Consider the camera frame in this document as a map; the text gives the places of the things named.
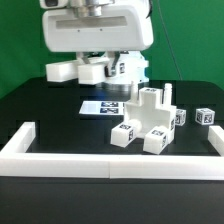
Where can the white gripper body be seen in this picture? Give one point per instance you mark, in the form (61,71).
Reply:
(119,28)

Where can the white tagged cube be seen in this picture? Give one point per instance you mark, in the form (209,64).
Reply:
(204,116)
(180,117)

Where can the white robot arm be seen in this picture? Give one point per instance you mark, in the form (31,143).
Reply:
(93,8)

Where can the white marker sheet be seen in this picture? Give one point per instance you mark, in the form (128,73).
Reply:
(102,108)

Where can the white U-shaped fence frame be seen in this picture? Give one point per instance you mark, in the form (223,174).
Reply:
(16,160)

